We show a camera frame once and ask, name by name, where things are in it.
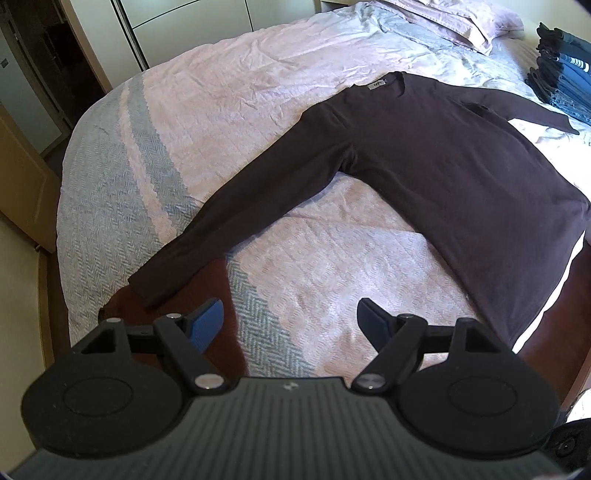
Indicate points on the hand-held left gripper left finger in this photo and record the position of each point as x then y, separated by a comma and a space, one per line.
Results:
205, 323

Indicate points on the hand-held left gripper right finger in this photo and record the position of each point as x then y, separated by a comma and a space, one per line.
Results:
374, 323

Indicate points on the dark brown long-sleeve sweater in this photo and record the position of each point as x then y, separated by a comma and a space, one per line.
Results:
438, 161

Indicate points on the wooden door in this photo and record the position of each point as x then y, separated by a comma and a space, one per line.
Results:
25, 184

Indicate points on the pink pillow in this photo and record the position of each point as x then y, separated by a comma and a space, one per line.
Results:
429, 30
471, 16

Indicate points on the white wardrobe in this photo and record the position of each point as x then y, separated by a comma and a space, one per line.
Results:
184, 23

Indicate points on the stack of folded jeans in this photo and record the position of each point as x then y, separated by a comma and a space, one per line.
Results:
565, 74

